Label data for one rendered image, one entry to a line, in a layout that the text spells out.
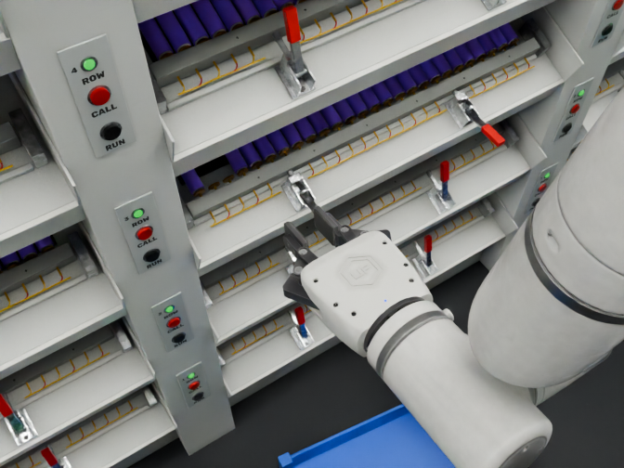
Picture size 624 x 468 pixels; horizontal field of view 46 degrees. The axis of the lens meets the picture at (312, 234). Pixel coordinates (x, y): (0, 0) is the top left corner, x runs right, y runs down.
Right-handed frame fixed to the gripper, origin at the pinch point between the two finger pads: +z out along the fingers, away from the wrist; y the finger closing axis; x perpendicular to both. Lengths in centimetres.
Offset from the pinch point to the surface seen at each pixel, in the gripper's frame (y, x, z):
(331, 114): -14.2, 2.0, 18.1
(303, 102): -4.7, -10.8, 7.4
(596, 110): -68, 27, 16
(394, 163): -19.2, 8.4, 11.0
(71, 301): 25.0, 7.0, 13.5
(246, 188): 0.9, 3.7, 14.3
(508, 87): -41.0, 7.2, 13.0
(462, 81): -33.6, 3.6, 14.5
